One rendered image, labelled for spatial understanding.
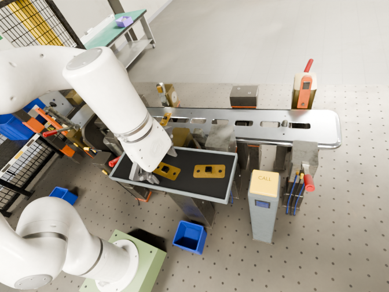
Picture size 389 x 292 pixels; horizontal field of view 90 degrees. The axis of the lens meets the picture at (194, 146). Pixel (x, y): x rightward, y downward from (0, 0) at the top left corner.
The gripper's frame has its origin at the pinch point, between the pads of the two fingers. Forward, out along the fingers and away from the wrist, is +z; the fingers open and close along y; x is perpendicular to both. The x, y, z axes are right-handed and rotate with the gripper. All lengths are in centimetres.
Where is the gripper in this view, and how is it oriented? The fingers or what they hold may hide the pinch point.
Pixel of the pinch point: (162, 165)
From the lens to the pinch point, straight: 54.6
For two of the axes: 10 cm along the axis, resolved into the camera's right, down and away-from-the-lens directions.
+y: 4.7, -7.6, 4.5
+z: 2.6, 6.0, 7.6
